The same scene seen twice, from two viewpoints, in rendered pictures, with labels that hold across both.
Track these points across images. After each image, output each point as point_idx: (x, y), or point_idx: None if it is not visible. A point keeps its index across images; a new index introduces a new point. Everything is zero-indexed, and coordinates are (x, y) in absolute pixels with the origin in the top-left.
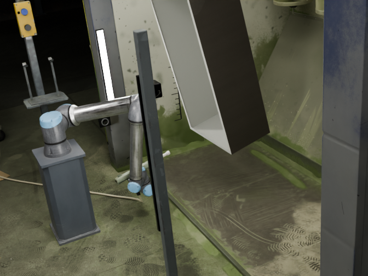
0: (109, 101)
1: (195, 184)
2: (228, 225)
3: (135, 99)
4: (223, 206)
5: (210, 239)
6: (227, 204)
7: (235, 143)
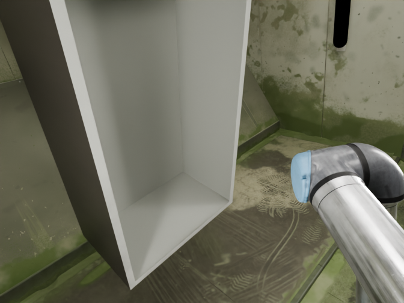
0: (402, 238)
1: None
2: (287, 254)
3: (371, 148)
4: (248, 272)
5: (324, 264)
6: (241, 269)
7: (224, 186)
